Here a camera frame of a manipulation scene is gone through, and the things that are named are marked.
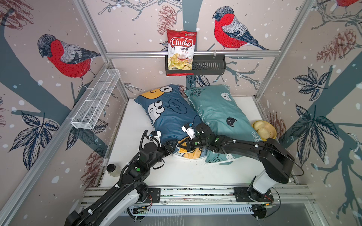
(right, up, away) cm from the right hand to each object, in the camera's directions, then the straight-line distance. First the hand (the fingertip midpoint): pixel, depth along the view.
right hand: (179, 145), depth 79 cm
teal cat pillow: (+26, +21, +14) cm, 36 cm away
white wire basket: (-48, +19, -7) cm, 52 cm away
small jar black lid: (-36, -10, -6) cm, 38 cm away
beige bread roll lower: (+56, +5, +12) cm, 57 cm away
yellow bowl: (+63, +8, +19) cm, 66 cm away
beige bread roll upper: (+54, +10, +15) cm, 57 cm away
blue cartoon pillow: (-8, +21, +15) cm, 27 cm away
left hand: (0, +4, -3) cm, 5 cm away
